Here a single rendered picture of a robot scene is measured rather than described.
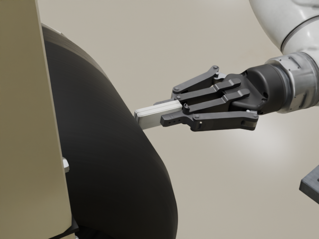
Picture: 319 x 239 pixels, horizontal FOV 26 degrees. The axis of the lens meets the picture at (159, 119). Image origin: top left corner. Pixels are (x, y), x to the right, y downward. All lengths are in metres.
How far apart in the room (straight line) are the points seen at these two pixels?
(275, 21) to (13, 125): 0.90
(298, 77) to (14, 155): 0.79
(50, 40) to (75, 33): 2.23
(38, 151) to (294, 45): 0.86
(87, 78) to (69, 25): 2.30
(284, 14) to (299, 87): 0.15
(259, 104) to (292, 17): 0.19
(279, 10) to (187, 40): 1.88
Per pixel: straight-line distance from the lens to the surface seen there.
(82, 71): 0.83
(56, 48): 0.84
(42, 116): 0.30
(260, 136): 2.65
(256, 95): 1.04
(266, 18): 1.18
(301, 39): 1.13
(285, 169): 2.56
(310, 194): 1.70
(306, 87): 1.07
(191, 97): 1.01
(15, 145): 0.30
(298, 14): 1.15
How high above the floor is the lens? 1.96
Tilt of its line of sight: 47 degrees down
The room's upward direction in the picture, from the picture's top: straight up
